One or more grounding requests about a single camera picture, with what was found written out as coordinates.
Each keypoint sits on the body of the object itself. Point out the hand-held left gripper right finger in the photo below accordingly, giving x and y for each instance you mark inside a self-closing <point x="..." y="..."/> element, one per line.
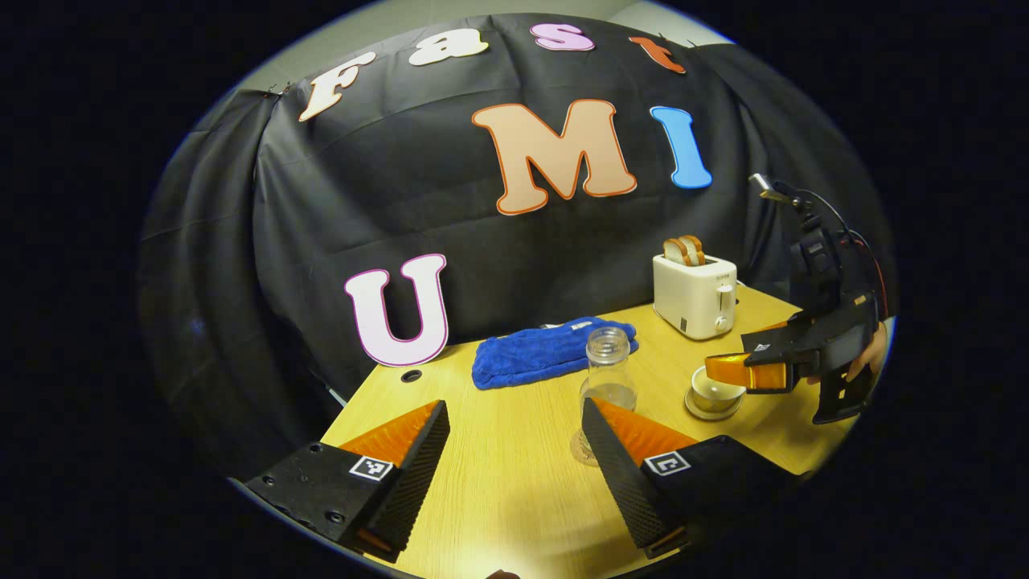
<point x="619" y="482"/>

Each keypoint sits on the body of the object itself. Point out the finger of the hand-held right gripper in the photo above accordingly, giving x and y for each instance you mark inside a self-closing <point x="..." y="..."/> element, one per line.
<point x="748" y="374"/>
<point x="776" y="342"/>

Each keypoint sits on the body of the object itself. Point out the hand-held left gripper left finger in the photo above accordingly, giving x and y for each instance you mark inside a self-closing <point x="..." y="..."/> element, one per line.
<point x="406" y="482"/>

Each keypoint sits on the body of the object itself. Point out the cream teacup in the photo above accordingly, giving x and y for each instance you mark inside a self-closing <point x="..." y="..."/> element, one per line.
<point x="719" y="398"/>

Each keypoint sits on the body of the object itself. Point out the round cork coaster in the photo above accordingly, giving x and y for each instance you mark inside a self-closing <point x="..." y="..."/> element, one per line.
<point x="579" y="454"/>

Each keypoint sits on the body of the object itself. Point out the clear water bottle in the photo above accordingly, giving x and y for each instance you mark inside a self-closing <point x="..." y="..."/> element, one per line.
<point x="608" y="370"/>

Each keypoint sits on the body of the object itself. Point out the cream saucer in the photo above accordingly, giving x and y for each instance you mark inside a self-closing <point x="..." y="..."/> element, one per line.
<point x="699" y="412"/>

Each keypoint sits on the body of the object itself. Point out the cream toaster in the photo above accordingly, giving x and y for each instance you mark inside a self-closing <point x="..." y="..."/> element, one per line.
<point x="691" y="297"/>

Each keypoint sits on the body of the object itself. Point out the blue towel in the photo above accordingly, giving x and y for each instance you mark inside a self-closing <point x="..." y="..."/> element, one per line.
<point x="530" y="354"/>

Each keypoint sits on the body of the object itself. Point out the black backdrop cloth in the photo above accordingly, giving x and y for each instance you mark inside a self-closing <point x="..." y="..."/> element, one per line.
<point x="362" y="201"/>

